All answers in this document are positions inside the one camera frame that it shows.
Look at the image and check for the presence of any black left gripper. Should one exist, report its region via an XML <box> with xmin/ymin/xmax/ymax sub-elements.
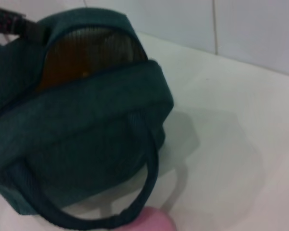
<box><xmin>0</xmin><ymin>6</ymin><xmax>48</xmax><ymax>44</ymax></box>

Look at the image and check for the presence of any dark teal lunch bag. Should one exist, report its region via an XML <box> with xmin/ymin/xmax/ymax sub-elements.
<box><xmin>0</xmin><ymin>7</ymin><xmax>174</xmax><ymax>229</ymax></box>

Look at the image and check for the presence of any pink toy peach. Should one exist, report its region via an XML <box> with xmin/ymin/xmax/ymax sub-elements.
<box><xmin>134</xmin><ymin>206</ymin><xmax>178</xmax><ymax>231</ymax></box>

